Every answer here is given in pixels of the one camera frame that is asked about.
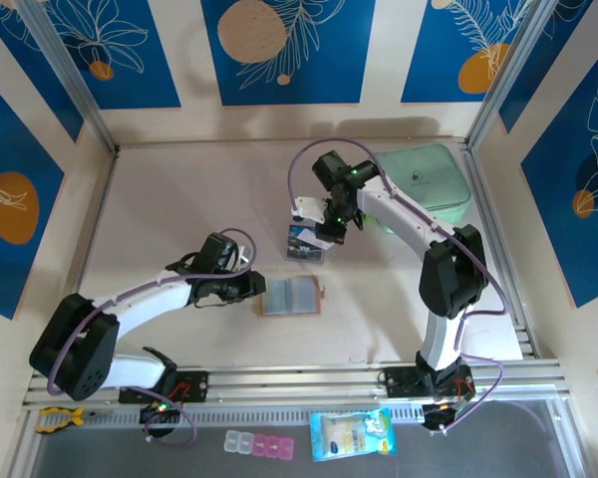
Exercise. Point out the pale pink card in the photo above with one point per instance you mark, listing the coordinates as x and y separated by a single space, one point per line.
313 242

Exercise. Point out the blue credit card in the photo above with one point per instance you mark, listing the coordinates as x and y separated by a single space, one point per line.
294 234

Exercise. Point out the black credit card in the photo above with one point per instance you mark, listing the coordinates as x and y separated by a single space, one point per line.
304 253

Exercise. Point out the brown card holder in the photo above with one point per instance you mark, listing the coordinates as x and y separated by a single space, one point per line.
289 296

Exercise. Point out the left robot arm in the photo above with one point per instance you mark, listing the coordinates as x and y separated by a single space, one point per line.
149 301

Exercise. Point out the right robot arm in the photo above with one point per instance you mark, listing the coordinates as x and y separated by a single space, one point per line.
403 211

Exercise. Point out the mint green zip case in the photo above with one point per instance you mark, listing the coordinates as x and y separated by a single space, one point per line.
428 184

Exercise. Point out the clear pink pill organizer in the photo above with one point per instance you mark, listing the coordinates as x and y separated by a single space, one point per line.
259 444

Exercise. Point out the blue white snack packet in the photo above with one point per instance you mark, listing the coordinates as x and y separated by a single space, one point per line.
349 435

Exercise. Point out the yellow black pliers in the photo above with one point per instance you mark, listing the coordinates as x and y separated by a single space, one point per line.
75 417

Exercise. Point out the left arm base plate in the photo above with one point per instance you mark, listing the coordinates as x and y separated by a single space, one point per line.
194 386

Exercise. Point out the aluminium mounting rail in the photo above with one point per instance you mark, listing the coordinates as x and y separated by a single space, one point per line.
289 381

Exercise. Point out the aluminium side rail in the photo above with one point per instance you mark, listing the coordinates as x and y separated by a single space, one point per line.
497 249

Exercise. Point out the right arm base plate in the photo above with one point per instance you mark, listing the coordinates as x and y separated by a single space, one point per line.
398 381

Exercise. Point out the aluminium frame post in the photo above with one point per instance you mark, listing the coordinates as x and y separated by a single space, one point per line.
69 74
512 74

